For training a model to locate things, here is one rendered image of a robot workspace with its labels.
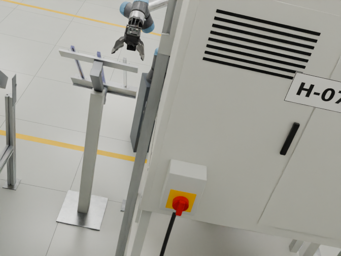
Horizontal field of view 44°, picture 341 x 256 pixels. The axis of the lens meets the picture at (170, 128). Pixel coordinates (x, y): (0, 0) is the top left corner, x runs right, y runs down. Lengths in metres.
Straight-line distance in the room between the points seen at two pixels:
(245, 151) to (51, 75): 2.79
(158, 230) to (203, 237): 0.19
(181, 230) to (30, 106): 1.91
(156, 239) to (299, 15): 1.07
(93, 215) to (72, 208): 0.13
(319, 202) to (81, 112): 2.36
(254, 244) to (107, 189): 1.19
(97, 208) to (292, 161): 1.64
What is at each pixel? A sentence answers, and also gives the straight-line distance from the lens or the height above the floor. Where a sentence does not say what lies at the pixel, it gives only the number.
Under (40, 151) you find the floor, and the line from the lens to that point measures 2.93.
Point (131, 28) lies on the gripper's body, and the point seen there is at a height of 1.11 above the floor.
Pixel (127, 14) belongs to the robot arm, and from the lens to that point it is 2.30.
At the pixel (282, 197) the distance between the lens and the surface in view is 1.23.
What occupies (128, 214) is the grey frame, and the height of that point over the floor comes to 0.50.
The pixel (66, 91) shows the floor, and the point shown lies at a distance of 3.53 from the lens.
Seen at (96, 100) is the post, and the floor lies 0.80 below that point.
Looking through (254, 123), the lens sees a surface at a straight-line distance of 1.05.
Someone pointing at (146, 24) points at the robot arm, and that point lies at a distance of 2.21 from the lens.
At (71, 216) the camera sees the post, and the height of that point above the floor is 0.01.
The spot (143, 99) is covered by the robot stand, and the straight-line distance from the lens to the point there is 2.74.
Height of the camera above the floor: 1.93
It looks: 36 degrees down
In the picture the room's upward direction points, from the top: 15 degrees clockwise
